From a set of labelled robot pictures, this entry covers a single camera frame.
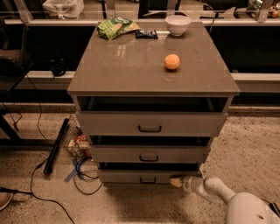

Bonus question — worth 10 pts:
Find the black clamp device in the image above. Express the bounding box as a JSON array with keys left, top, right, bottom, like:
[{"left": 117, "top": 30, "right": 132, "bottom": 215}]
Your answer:
[{"left": 49, "top": 59, "right": 67, "bottom": 77}]

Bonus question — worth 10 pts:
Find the green snack bag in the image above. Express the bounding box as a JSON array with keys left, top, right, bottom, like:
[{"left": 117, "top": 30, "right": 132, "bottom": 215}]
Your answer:
[{"left": 97, "top": 17, "right": 140, "bottom": 40}]

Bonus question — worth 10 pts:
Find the white bowl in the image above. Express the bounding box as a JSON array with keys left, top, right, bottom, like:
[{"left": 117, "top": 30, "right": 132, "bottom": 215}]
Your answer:
[{"left": 165, "top": 15, "right": 191, "bottom": 36}]

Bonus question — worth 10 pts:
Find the grey top drawer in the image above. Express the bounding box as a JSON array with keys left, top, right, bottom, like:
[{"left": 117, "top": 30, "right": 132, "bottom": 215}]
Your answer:
[{"left": 76, "top": 111, "right": 228, "bottom": 137}]

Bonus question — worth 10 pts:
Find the grey middle drawer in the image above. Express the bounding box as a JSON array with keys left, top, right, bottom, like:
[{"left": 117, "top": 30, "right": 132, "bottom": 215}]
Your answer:
[{"left": 90, "top": 136, "right": 211, "bottom": 164}]

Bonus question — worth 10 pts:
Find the dark chair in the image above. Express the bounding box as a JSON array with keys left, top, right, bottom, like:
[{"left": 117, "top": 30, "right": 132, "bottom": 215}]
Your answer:
[{"left": 0, "top": 15, "right": 34, "bottom": 92}]

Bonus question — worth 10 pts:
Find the grey bottom drawer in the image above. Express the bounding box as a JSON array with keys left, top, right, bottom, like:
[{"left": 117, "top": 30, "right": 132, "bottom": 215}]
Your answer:
[{"left": 98, "top": 163, "right": 201, "bottom": 184}]

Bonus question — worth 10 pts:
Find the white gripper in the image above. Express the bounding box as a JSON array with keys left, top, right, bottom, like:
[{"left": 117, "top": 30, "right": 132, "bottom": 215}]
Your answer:
[{"left": 170, "top": 176, "right": 207, "bottom": 196}]

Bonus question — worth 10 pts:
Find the orange fruit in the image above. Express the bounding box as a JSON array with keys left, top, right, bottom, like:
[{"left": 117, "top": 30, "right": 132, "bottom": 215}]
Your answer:
[{"left": 164, "top": 54, "right": 180, "bottom": 70}]

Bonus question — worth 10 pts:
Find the black bar on floor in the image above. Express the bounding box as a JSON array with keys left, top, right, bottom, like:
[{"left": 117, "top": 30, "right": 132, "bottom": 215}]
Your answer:
[{"left": 43, "top": 118, "right": 69, "bottom": 175}]

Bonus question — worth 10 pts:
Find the grey drawer cabinet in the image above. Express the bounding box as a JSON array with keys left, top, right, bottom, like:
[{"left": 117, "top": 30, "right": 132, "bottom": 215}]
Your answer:
[{"left": 66, "top": 21, "right": 242, "bottom": 185}]

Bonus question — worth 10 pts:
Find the grey drawer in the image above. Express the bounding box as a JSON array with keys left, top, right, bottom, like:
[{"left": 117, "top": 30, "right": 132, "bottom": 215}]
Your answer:
[
  {"left": 90, "top": 136, "right": 211, "bottom": 164},
  {"left": 76, "top": 111, "right": 228, "bottom": 137},
  {"left": 98, "top": 163, "right": 201, "bottom": 184}
]

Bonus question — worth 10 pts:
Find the wire basket with items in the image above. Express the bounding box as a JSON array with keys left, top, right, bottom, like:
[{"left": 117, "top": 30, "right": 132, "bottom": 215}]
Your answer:
[{"left": 62, "top": 114, "right": 91, "bottom": 158}]

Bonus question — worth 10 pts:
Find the white plastic bag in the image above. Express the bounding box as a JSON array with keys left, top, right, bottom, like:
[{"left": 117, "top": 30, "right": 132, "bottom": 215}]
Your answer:
[{"left": 43, "top": 0, "right": 84, "bottom": 19}]

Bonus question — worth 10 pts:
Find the blue tape strip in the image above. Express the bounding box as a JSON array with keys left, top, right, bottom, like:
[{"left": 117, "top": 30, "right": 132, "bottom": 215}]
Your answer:
[{"left": 64, "top": 158, "right": 86, "bottom": 183}]

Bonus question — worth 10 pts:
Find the dark blue snack bar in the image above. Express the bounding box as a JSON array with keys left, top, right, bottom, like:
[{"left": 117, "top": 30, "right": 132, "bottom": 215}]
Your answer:
[{"left": 136, "top": 30, "right": 158, "bottom": 39}]

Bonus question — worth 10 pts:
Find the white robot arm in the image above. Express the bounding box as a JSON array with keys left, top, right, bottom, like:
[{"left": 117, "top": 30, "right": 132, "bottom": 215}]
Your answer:
[{"left": 170, "top": 176, "right": 280, "bottom": 224}]

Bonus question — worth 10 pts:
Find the black floor cable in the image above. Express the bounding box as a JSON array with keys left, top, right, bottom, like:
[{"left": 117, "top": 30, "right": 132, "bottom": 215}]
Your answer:
[{"left": 0, "top": 73, "right": 103, "bottom": 224}]

